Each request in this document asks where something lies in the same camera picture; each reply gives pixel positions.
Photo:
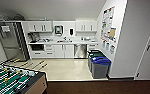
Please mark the stainless steel dishwasher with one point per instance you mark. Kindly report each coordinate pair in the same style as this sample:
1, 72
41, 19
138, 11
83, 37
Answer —
80, 51

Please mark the white under-sink cabinet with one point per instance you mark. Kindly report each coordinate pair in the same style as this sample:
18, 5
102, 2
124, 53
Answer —
63, 51

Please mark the chrome faucet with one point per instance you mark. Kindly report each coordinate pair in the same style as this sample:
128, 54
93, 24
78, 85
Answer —
65, 39

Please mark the white narrow drawer unit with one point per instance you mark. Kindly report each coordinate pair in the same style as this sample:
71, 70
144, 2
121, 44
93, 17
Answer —
92, 46

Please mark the black lid waste bin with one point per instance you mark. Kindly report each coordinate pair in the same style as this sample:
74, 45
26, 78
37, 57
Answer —
92, 51

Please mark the paper towel dispenser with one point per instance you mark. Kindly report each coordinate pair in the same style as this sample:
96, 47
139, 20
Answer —
58, 30

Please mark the white drawer unit beside microwave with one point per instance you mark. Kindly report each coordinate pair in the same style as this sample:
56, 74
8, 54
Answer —
49, 50

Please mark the blue lid recycling bin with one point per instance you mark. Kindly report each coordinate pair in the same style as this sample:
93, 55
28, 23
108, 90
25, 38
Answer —
101, 68

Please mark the brown cork board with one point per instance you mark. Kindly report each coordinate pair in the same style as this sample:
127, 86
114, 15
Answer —
112, 32

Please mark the black coffee machine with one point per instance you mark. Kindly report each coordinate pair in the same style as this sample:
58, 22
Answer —
32, 37

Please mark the stainless steel refrigerator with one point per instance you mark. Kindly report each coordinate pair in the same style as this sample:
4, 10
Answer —
11, 43

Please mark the foosball table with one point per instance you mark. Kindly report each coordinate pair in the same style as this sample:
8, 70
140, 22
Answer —
14, 80

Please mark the white paper sheet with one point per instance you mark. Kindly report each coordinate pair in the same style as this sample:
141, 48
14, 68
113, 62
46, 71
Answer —
5, 29

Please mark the white three-door wall cabinet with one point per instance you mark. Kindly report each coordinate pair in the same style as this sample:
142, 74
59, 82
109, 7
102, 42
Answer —
86, 26

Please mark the blue recycling wall sign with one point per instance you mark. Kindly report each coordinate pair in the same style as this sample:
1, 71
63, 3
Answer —
103, 44

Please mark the green waste wall sign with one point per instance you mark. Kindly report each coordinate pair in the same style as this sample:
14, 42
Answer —
107, 46

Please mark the black white wall sign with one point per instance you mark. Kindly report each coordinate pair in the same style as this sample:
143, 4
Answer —
112, 48

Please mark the large printed wall poster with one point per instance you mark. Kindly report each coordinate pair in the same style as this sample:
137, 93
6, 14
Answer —
106, 20

